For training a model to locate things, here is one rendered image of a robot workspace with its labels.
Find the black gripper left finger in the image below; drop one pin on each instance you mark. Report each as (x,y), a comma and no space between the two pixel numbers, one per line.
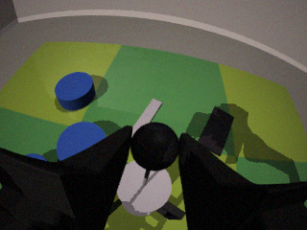
(82,186)

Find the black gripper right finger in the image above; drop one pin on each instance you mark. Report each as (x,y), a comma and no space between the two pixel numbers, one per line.
(218,198)

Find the blue cylinder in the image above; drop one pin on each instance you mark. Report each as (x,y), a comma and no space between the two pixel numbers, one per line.
(36,155)
(75,91)
(78,137)

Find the glass french press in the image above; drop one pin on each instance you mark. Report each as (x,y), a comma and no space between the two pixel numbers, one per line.
(145,185)

